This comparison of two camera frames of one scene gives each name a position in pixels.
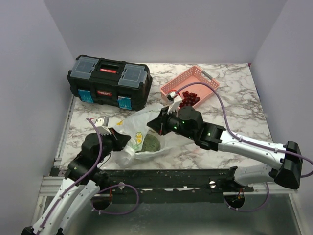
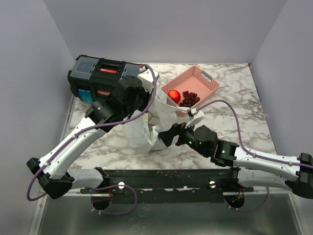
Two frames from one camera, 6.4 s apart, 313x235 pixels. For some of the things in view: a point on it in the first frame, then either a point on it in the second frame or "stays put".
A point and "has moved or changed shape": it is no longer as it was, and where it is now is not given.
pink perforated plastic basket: x=194 y=75 stays put
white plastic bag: x=135 y=125 has moved or changed shape
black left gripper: x=120 y=139 -> x=147 y=96
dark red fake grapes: x=190 y=99 stays put
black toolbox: x=110 y=82 stays put
